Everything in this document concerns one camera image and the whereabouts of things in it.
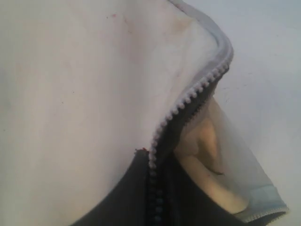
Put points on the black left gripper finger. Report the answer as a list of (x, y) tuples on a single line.
[(130, 201)]

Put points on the white fabric backpack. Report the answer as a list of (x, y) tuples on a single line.
[(86, 83)]

